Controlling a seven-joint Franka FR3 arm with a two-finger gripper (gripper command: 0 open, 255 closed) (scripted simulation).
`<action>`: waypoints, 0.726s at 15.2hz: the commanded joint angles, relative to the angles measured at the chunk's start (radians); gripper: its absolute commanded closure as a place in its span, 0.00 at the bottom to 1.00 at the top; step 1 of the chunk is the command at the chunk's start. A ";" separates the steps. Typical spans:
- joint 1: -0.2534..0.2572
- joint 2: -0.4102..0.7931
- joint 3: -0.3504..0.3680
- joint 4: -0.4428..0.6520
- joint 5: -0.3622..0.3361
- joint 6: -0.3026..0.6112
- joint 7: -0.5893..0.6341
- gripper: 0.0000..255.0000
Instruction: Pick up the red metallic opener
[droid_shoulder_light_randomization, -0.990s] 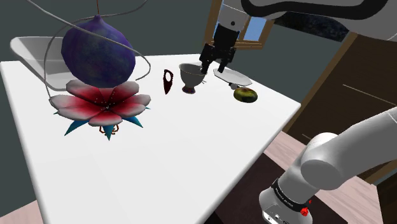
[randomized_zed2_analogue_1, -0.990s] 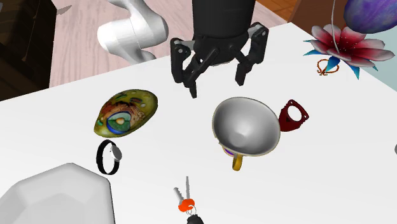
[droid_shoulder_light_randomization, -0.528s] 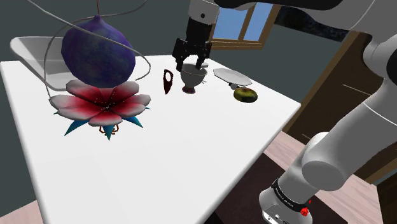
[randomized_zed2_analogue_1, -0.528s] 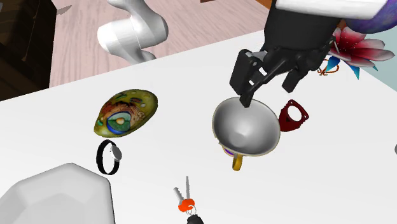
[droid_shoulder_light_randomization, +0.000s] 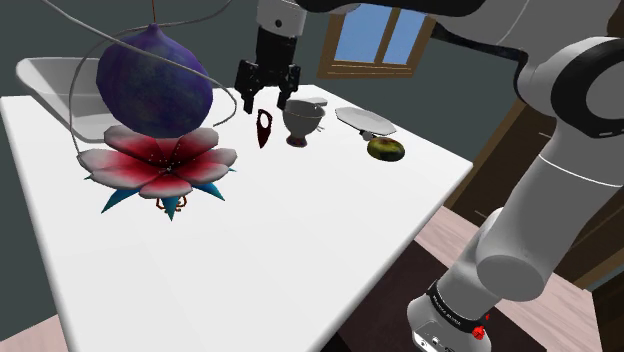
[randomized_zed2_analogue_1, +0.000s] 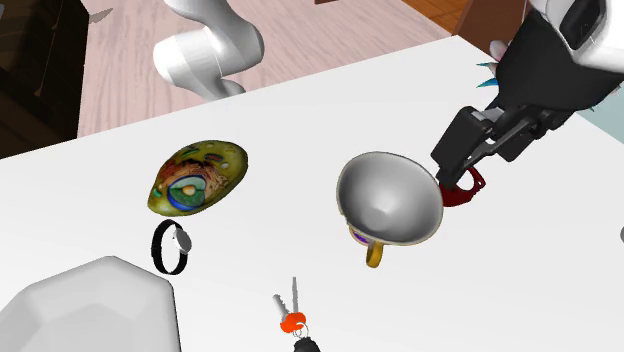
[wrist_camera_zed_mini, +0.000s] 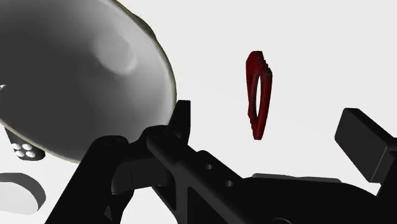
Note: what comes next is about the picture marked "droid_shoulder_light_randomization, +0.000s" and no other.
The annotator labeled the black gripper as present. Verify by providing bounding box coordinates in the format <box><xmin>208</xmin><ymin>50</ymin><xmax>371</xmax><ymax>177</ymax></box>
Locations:
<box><xmin>234</xmin><ymin>26</ymin><xmax>301</xmax><ymax>115</ymax></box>

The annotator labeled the white plate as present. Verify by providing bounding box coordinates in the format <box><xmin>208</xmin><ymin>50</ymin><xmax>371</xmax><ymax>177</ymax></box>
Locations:
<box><xmin>334</xmin><ymin>106</ymin><xmax>398</xmax><ymax>143</ymax></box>

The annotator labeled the purple bulb flower ornament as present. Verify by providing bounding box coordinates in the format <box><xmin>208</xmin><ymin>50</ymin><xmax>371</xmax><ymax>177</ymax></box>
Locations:
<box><xmin>38</xmin><ymin>0</ymin><xmax>239</xmax><ymax>223</ymax></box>

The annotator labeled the green yellow fruit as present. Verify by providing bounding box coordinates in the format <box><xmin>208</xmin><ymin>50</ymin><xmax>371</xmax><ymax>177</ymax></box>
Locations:
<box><xmin>365</xmin><ymin>136</ymin><xmax>407</xmax><ymax>164</ymax></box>

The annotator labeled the white table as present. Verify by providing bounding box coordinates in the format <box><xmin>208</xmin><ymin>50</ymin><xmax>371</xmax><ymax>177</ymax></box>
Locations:
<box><xmin>0</xmin><ymin>83</ymin><xmax>474</xmax><ymax>352</ymax></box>

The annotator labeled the white footed cup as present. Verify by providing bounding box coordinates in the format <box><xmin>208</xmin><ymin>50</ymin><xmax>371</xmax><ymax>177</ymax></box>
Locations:
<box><xmin>282</xmin><ymin>96</ymin><xmax>329</xmax><ymax>149</ymax></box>

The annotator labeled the dark red peeler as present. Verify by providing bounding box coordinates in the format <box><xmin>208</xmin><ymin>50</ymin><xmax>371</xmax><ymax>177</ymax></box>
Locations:
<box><xmin>256</xmin><ymin>108</ymin><xmax>276</xmax><ymax>150</ymax></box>

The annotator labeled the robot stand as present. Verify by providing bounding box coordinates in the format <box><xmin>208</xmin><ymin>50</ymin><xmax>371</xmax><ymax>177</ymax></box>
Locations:
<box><xmin>334</xmin><ymin>239</ymin><xmax>548</xmax><ymax>352</ymax></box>

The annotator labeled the wooden frame window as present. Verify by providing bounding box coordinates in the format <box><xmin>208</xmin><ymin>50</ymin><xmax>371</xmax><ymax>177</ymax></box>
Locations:
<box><xmin>316</xmin><ymin>8</ymin><xmax>438</xmax><ymax>80</ymax></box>

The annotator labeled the clear glass tray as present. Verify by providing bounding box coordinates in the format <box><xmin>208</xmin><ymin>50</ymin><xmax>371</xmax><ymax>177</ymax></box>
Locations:
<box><xmin>14</xmin><ymin>56</ymin><xmax>124</xmax><ymax>145</ymax></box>

